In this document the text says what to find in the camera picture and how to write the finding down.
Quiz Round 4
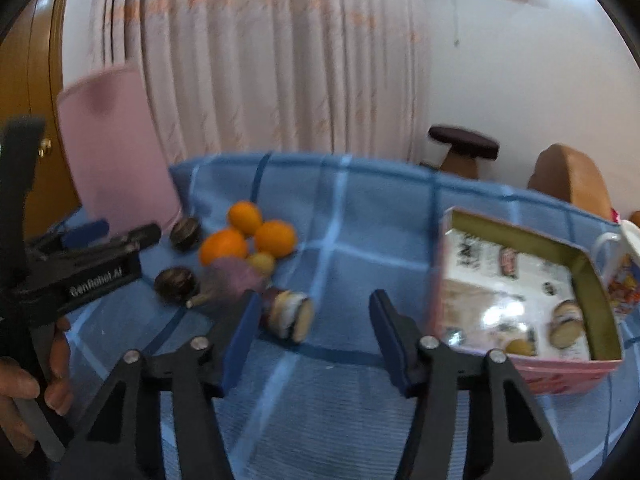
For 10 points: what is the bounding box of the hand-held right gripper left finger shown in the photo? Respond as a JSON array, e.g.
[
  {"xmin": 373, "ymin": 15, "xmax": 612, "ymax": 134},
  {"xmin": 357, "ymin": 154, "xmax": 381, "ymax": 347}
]
[{"xmin": 52, "ymin": 289, "xmax": 263, "ymax": 480}]

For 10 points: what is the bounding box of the purple round fruit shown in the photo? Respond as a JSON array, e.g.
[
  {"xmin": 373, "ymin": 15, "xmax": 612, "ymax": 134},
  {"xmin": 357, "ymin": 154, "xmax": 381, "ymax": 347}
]
[{"xmin": 186, "ymin": 256, "xmax": 266, "ymax": 317}]

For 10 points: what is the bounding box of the white printed mug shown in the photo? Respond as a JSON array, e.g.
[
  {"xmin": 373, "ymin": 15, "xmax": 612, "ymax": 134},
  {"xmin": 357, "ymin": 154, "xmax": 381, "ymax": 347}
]
[{"xmin": 592, "ymin": 222, "xmax": 640, "ymax": 323}]

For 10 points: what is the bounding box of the pink tin box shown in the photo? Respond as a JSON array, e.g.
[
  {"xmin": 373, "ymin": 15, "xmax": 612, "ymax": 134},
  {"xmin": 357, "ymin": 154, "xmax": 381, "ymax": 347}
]
[{"xmin": 431, "ymin": 206, "xmax": 626, "ymax": 396}]

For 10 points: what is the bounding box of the dark passion fruit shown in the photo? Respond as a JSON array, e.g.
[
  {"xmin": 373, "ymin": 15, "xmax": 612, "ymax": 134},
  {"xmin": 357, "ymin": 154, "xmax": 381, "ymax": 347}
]
[
  {"xmin": 169, "ymin": 216, "xmax": 202, "ymax": 252},
  {"xmin": 154, "ymin": 267, "xmax": 195, "ymax": 303}
]

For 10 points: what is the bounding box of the pink cylindrical bin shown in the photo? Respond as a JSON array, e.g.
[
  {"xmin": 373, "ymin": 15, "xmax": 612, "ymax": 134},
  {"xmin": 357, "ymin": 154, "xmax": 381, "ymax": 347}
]
[{"xmin": 56, "ymin": 62, "xmax": 183, "ymax": 233}]

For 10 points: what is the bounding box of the brown leather chair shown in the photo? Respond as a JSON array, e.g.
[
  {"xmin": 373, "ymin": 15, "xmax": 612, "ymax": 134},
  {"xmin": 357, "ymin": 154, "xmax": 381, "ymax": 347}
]
[{"xmin": 527, "ymin": 143, "xmax": 615, "ymax": 221}]

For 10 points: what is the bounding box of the dark round stool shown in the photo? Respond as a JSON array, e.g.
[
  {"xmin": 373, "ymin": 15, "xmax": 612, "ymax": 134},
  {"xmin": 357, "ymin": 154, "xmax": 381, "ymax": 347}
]
[{"xmin": 427, "ymin": 125, "xmax": 501, "ymax": 178}]

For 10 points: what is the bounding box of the blue checked tablecloth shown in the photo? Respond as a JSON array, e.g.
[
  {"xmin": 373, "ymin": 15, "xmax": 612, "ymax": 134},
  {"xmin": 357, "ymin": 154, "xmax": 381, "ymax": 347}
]
[{"xmin": 30, "ymin": 150, "xmax": 631, "ymax": 480}]

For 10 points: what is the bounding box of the floral pink curtain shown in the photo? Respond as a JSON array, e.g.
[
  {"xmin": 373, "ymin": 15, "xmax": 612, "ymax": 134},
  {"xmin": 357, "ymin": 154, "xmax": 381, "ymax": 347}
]
[{"xmin": 87, "ymin": 0, "xmax": 431, "ymax": 163}]

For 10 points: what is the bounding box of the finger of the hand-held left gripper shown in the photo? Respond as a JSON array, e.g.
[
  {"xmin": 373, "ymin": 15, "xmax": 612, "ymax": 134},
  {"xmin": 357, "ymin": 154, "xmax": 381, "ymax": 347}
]
[
  {"xmin": 75, "ymin": 223, "xmax": 162, "ymax": 261},
  {"xmin": 35, "ymin": 218, "xmax": 111, "ymax": 253}
]

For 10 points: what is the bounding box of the brown wooden wardrobe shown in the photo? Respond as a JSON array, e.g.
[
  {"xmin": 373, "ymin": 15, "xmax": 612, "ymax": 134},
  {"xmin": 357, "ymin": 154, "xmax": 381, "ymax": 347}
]
[{"xmin": 0, "ymin": 0, "xmax": 83, "ymax": 241}]

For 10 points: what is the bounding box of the person's left hand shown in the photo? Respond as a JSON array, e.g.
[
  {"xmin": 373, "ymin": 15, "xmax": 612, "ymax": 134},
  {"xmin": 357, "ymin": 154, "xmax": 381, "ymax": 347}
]
[{"xmin": 0, "ymin": 316, "xmax": 74, "ymax": 458}]

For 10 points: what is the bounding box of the small orange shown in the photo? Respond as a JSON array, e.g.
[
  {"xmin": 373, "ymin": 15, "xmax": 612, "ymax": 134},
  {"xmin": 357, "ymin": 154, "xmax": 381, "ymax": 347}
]
[{"xmin": 228, "ymin": 201, "xmax": 263, "ymax": 235}]

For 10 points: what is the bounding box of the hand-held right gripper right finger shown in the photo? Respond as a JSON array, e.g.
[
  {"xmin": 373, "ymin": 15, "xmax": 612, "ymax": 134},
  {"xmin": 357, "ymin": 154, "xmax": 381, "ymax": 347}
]
[{"xmin": 369, "ymin": 289, "xmax": 573, "ymax": 480}]

